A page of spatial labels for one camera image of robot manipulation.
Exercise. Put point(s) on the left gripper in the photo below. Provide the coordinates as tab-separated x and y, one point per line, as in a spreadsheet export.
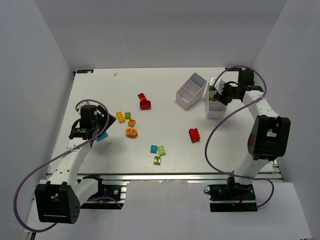
105	119

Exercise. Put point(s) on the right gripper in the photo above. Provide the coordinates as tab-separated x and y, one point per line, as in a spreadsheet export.
222	94

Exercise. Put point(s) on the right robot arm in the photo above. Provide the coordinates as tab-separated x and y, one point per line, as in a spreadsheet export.
269	136

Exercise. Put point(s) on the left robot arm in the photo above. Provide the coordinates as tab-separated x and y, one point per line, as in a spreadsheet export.
60	198

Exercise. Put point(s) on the yellow long lego brick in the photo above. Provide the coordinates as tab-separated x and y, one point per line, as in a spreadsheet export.
120	117

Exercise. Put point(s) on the right blue table label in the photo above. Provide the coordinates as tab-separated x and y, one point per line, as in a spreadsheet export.
233	69

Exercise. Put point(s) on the blue table label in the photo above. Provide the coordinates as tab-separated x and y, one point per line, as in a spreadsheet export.
84	71
233	69

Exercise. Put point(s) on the cyan long lego brick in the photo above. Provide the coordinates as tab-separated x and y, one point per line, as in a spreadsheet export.
102	136

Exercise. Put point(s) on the upright white divided container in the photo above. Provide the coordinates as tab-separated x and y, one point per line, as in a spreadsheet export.
213	110

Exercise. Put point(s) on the orange small lego brick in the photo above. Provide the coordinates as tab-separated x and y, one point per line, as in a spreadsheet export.
131	123

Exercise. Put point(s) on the orange printed round lego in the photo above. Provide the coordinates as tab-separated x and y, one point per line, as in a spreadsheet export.
131	132

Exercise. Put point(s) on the tilted white divided container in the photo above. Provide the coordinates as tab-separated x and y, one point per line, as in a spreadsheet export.
191	91

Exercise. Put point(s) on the small red lego brick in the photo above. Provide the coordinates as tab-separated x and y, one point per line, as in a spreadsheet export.
141	97

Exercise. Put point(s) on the left blue table label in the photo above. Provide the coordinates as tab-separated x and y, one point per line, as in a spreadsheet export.
84	71

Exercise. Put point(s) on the red rounded lego piece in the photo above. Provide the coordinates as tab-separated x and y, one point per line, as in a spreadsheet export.
145	104

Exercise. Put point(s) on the large red lego brick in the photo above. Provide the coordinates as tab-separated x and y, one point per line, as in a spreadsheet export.
194	135

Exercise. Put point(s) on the cyan small lego brick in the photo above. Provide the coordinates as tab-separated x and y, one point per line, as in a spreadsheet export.
153	149

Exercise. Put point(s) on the pale green lego brick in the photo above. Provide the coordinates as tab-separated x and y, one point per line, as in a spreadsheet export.
161	150

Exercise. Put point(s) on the pale green printed lego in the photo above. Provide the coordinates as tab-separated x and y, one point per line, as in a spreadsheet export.
157	160

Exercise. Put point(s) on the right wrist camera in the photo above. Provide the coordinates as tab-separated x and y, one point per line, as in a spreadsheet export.
216	85

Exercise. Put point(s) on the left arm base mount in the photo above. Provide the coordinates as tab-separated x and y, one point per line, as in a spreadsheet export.
107	196

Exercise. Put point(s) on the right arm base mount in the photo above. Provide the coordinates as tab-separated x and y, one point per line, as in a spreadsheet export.
231	197

